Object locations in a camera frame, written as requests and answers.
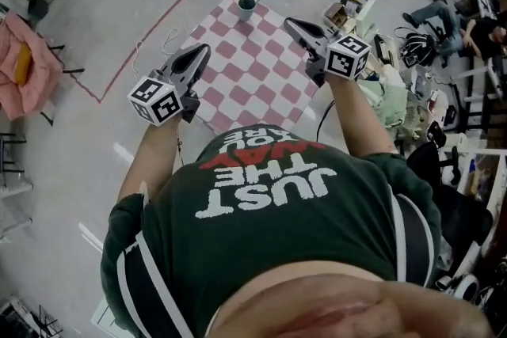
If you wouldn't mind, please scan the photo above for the black white-edged harness strap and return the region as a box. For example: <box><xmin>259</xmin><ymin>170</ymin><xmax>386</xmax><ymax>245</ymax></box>
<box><xmin>117</xmin><ymin>231</ymin><xmax>177</xmax><ymax>333</ymax></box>
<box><xmin>390</xmin><ymin>188</ymin><xmax>437</xmax><ymax>284</ymax></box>

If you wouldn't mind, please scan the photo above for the pale green box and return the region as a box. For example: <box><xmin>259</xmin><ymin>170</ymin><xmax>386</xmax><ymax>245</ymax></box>
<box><xmin>355</xmin><ymin>0</ymin><xmax>378</xmax><ymax>39</ymax></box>

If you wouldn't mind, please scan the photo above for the black cable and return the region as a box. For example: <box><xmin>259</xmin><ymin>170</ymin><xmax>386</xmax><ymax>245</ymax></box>
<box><xmin>315</xmin><ymin>100</ymin><xmax>337</xmax><ymax>140</ymax></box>

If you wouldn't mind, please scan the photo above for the person's right forearm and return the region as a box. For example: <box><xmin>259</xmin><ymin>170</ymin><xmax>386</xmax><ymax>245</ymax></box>
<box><xmin>324</xmin><ymin>74</ymin><xmax>397</xmax><ymax>162</ymax></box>

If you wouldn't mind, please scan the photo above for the pale green cloth pile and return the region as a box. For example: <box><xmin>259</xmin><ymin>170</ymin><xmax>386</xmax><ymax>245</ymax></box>
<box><xmin>362</xmin><ymin>65</ymin><xmax>410</xmax><ymax>128</ymax></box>

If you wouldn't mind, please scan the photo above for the black white bag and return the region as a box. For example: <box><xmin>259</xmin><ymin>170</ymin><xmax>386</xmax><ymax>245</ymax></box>
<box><xmin>393</xmin><ymin>26</ymin><xmax>438</xmax><ymax>67</ymax></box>

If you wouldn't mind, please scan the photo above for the white cable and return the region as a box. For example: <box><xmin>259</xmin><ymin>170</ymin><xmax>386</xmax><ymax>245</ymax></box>
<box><xmin>132</xmin><ymin>0</ymin><xmax>192</xmax><ymax>73</ymax></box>

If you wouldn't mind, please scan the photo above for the pink white checkered mat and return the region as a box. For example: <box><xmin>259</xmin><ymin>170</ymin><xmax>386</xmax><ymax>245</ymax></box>
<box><xmin>173</xmin><ymin>0</ymin><xmax>322</xmax><ymax>136</ymax></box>

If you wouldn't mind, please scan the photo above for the yellow object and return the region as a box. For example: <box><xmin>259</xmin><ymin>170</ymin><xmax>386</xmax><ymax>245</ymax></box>
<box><xmin>14</xmin><ymin>42</ymin><xmax>32</xmax><ymax>85</ymax></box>

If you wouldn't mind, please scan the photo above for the teal green cup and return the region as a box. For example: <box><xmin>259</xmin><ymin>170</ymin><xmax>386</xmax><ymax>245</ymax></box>
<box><xmin>237</xmin><ymin>0</ymin><xmax>258</xmax><ymax>23</ymax></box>

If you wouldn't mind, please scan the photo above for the person's left forearm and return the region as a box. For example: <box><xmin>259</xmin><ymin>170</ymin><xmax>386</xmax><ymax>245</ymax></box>
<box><xmin>116</xmin><ymin>118</ymin><xmax>187</xmax><ymax>205</ymax></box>

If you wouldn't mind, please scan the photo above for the open cardboard box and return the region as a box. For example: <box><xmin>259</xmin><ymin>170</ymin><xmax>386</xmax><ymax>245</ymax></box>
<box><xmin>323</xmin><ymin>2</ymin><xmax>359</xmax><ymax>30</ymax></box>

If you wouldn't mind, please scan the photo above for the black office chair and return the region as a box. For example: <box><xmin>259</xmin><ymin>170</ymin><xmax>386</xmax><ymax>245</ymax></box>
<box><xmin>406</xmin><ymin>140</ymin><xmax>494</xmax><ymax>254</ymax></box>

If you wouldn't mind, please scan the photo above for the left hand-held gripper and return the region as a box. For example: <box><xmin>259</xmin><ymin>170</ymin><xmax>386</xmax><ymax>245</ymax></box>
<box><xmin>127</xmin><ymin>44</ymin><xmax>212</xmax><ymax>127</ymax></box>

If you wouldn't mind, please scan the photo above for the black folding chair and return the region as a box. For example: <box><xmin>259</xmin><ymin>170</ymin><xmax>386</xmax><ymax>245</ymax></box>
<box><xmin>37</xmin><ymin>39</ymin><xmax>86</xmax><ymax>127</ymax></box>

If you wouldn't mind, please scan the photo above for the person's face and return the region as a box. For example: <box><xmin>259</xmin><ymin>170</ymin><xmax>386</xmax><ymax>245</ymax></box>
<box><xmin>204</xmin><ymin>268</ymin><xmax>498</xmax><ymax>338</ymax></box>

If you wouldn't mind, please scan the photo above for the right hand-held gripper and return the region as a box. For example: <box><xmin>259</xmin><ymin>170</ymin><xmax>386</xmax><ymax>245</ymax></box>
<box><xmin>283</xmin><ymin>16</ymin><xmax>372</xmax><ymax>88</ymax></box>

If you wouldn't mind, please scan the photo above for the white round device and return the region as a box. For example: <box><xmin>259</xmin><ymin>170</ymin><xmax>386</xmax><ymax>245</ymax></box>
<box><xmin>434</xmin><ymin>273</ymin><xmax>482</xmax><ymax>298</ymax></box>

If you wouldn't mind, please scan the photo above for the person's dark green shirt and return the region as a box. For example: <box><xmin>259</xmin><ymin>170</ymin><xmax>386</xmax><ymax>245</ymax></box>
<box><xmin>100</xmin><ymin>124</ymin><xmax>443</xmax><ymax>338</ymax></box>

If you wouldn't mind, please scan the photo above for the white paper sheet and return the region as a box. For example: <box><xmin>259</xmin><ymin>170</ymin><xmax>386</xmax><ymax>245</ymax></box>
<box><xmin>90</xmin><ymin>293</ymin><xmax>120</xmax><ymax>334</ymax></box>

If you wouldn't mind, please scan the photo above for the pink quilted cloth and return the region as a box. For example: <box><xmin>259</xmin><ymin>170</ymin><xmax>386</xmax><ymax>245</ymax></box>
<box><xmin>0</xmin><ymin>10</ymin><xmax>64</xmax><ymax>122</ymax></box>

